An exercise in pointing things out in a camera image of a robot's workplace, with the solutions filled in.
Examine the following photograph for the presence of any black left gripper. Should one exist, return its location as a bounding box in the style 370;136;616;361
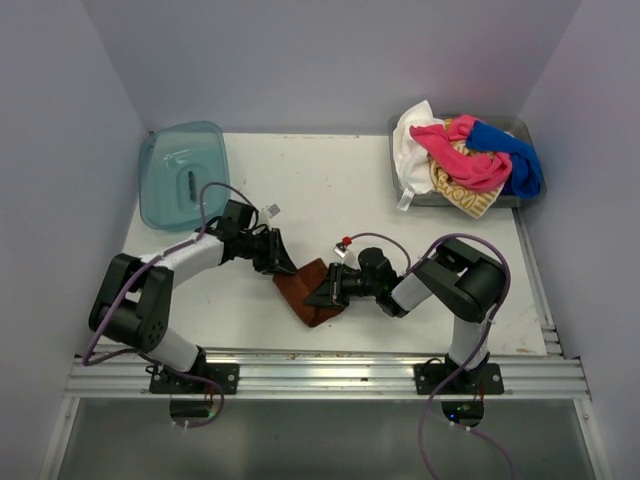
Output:
238;226;297;276

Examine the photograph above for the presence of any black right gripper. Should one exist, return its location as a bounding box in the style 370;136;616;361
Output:
304;262;380;309

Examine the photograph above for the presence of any brown microfiber towel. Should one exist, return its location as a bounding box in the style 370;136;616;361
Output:
272;258;346;330

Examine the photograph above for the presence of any teal translucent plastic bin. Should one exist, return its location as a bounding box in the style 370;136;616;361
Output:
138;121;230;231

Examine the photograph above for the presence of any pink towel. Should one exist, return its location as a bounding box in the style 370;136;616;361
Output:
409;115;512;193

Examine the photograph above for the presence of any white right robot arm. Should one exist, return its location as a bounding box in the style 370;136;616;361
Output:
304;234;511;393

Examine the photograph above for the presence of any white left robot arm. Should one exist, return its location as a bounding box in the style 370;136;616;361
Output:
83;200;297;393

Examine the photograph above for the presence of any white towel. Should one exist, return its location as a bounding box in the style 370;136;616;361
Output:
392;100;445;211

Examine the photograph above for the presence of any yellow striped towel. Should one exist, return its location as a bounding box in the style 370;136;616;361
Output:
428;118;505;219

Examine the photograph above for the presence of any blue towel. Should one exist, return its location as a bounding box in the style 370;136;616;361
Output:
466;120;543;199

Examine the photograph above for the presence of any aluminium mounting rail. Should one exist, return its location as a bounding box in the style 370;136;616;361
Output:
64;351;591;400

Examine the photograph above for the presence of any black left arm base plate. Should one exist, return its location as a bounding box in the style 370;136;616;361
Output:
145;363;240;395

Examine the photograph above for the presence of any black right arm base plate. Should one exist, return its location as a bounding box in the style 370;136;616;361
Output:
413;362;505;396

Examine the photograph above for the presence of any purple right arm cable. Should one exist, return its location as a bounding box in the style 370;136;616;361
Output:
339;231;521;480

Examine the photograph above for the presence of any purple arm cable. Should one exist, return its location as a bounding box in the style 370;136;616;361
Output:
339;231;521;480
81;181;256;430

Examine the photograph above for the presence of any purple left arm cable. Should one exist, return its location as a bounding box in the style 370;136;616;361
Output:
81;181;256;430

